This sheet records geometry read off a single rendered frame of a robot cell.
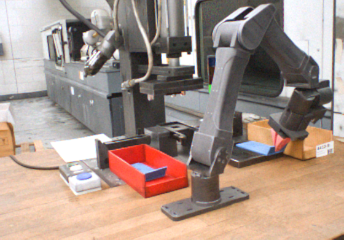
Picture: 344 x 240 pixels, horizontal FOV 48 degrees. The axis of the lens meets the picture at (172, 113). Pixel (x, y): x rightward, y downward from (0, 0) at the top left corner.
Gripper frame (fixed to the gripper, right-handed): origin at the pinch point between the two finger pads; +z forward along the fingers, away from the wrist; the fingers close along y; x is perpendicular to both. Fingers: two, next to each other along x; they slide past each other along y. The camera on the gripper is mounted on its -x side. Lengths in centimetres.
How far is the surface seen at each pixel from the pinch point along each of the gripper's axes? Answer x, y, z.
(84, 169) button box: 51, 19, 12
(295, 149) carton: -5.2, -2.3, -0.3
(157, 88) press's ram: 25.6, 29.5, -4.5
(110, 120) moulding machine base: -74, 254, 204
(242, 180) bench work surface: 18.0, -6.9, 0.7
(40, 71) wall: -133, 801, 486
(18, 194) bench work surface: 68, 18, 15
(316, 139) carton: -16.8, -0.5, 0.1
